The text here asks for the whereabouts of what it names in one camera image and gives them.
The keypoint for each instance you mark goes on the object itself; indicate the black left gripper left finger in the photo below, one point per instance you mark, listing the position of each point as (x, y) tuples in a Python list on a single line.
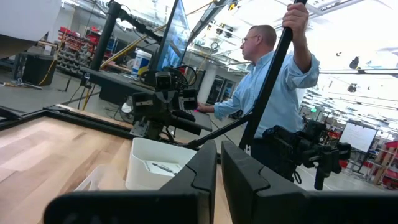
[(186, 189)]

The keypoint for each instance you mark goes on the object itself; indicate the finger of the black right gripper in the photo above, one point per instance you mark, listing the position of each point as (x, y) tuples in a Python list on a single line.
[(319, 180)]

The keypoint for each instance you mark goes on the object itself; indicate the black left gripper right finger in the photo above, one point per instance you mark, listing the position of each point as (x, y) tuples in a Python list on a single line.
[(264, 199)]

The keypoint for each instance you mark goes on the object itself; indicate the white booklet with tool picture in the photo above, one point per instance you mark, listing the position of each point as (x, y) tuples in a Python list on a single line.
[(163, 168)]

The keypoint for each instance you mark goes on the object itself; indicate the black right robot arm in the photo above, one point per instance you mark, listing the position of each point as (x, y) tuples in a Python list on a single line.
[(161, 105)]

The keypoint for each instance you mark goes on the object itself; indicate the white plastic bin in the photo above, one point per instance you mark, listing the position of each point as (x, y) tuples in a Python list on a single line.
[(140, 174)]

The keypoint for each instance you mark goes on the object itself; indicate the clear plastic bin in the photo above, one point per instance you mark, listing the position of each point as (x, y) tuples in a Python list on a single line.
[(102, 180)]

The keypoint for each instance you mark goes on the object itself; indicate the white board on stand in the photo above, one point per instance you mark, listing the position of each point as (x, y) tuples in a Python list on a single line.
[(357, 137)]

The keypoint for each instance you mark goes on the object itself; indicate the wooden rack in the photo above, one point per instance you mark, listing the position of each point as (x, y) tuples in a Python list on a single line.
[(385, 161)]

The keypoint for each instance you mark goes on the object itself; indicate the person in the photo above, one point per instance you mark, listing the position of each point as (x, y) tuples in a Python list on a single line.
[(280, 102)]

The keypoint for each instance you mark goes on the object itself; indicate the person's hand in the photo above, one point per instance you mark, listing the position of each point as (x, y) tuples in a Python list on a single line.
[(295, 17), (204, 108)]

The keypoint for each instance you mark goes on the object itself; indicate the white bucket with blue label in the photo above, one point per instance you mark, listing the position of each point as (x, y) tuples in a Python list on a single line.
[(141, 62)]

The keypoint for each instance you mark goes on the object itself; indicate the grey desk top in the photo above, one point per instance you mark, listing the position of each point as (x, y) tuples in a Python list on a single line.
[(102, 77)]

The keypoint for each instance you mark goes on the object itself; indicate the flat computer monitor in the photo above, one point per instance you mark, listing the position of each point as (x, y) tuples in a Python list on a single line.
[(174, 40)]

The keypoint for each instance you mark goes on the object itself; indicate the black monitor stand pole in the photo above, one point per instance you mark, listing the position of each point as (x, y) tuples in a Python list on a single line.
[(105, 34)]

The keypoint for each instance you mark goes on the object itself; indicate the red parts shelving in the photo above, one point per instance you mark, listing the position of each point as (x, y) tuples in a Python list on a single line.
[(74, 46)]

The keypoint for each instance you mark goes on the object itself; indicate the black storage box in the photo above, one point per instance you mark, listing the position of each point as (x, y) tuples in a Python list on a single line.
[(38, 70)]

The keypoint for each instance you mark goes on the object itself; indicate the black metal table frame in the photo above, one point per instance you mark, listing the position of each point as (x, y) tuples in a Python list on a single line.
[(77, 119)]

